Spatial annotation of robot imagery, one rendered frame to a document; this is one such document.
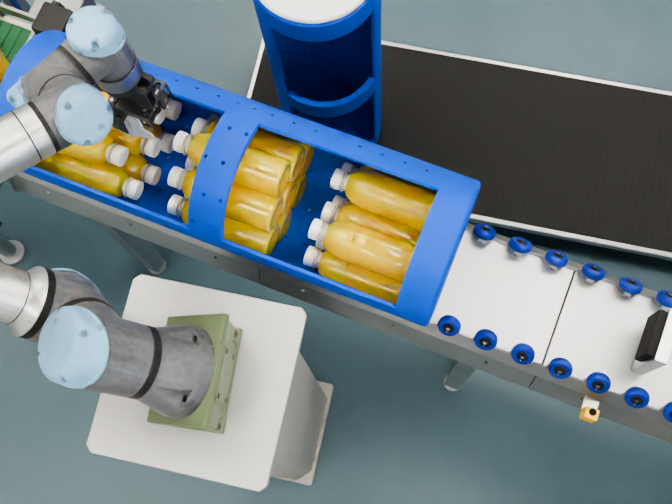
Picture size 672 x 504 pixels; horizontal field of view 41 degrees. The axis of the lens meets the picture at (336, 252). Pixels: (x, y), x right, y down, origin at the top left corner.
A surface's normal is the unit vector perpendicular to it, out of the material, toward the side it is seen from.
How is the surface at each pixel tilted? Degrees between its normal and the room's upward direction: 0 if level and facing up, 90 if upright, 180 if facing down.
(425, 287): 44
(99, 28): 1
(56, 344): 38
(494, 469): 0
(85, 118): 51
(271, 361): 0
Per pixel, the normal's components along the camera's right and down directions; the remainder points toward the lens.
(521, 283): -0.05, -0.25
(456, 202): 0.10, -0.57
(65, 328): -0.66, -0.22
